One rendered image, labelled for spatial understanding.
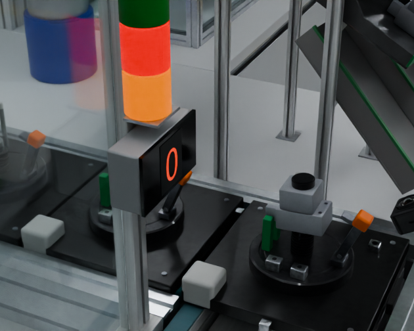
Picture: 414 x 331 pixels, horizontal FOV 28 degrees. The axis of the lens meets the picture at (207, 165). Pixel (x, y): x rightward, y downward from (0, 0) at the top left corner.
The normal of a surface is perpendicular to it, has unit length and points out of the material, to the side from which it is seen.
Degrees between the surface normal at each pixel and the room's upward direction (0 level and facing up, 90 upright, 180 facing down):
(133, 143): 0
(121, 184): 90
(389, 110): 45
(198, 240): 0
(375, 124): 90
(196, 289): 90
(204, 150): 0
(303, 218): 89
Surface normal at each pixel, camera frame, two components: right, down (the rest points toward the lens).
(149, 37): 0.24, 0.49
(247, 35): 0.00, -0.86
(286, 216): -0.43, 0.45
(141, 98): -0.15, 0.50
